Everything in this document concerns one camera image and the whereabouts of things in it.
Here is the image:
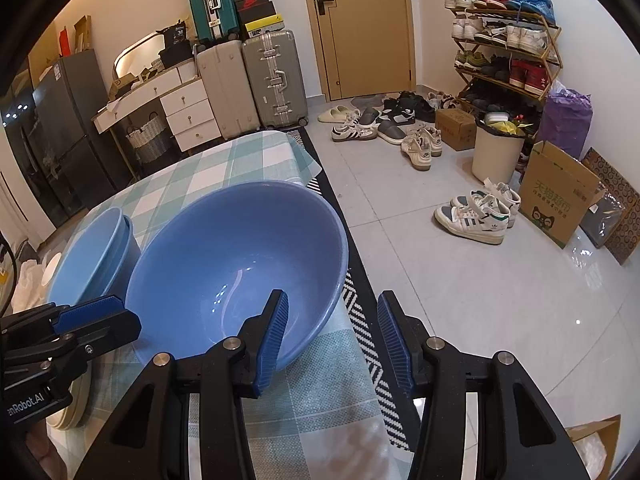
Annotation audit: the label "blue bowl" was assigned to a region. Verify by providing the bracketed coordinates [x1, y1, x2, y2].
[46, 207, 132, 307]
[125, 182, 350, 371]
[100, 217, 144, 297]

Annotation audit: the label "teal suitcase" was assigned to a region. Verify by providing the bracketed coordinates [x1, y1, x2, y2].
[186, 0, 238, 46]

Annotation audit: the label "silver suitcase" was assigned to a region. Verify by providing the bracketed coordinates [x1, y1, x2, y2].
[242, 29, 308, 130]

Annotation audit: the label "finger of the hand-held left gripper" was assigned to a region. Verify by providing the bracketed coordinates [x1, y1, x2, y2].
[0, 296, 126, 337]
[0, 309, 142, 378]

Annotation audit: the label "white green high-top sneaker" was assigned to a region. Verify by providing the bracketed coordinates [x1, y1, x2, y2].
[434, 195, 506, 246]
[450, 182, 522, 230]

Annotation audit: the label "brown patterned board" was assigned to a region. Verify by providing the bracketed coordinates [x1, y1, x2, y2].
[582, 147, 640, 266]

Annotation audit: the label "dark grey refrigerator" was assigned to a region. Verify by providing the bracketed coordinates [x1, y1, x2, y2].
[0, 49, 133, 231]

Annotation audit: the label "scattered shoes and slippers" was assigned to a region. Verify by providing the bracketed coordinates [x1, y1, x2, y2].
[317, 91, 461, 168]

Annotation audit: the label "clear plastic bag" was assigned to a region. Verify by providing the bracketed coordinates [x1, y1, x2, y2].
[10, 259, 52, 311]

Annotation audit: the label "large green print cardboard box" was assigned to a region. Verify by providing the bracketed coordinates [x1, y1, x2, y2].
[517, 141, 616, 250]

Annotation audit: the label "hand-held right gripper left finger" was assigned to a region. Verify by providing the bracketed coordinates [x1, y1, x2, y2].
[72, 289, 291, 480]

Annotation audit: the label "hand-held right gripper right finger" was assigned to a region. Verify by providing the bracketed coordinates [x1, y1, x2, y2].
[376, 290, 593, 480]

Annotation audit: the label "tan wooden door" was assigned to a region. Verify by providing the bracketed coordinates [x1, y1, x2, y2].
[299, 0, 417, 102]

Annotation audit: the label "open cardboard box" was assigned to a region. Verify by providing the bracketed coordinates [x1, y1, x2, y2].
[565, 414, 622, 480]

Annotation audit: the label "teal checkered tablecloth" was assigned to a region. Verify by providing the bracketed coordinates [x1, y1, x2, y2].
[47, 130, 416, 480]

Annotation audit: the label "woven laundry basket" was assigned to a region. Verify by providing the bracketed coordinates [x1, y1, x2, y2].
[125, 115, 176, 163]

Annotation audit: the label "beige suitcase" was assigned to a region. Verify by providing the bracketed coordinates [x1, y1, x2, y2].
[195, 40, 261, 141]

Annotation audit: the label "white trash bin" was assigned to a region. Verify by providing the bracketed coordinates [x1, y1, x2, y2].
[471, 112, 526, 184]

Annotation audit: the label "wooden shoe rack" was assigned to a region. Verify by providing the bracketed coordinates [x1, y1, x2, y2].
[445, 0, 563, 126]

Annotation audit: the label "black bag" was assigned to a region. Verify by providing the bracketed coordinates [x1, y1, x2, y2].
[160, 22, 197, 68]

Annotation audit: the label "flattened cardboard sheets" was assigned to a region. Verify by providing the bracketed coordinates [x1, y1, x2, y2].
[27, 14, 93, 78]

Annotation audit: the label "cream round plate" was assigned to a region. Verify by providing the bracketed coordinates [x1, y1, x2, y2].
[50, 360, 94, 423]
[46, 402, 88, 432]

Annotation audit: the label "taped cardboard box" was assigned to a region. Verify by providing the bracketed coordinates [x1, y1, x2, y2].
[435, 109, 477, 151]

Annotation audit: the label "rows of shelved shoes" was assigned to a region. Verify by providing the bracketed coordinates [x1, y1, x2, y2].
[445, 0, 558, 111]

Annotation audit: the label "person's left hand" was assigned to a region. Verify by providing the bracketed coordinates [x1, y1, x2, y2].
[25, 422, 68, 480]

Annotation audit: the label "arched mirror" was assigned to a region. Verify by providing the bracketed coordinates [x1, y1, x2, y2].
[112, 30, 168, 91]

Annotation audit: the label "yellow black shoe box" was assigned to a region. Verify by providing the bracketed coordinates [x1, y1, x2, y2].
[245, 14, 286, 39]

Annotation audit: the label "purple plastic bag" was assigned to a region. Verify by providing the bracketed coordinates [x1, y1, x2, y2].
[537, 85, 593, 158]

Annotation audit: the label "red black shoe box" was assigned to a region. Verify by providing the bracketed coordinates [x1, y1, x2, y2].
[237, 0, 277, 24]

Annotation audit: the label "small brown cardboard box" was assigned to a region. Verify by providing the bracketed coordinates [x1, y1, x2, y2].
[109, 76, 142, 99]

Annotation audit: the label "white dresser with drawers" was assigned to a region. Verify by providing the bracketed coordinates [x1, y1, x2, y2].
[92, 65, 221, 153]

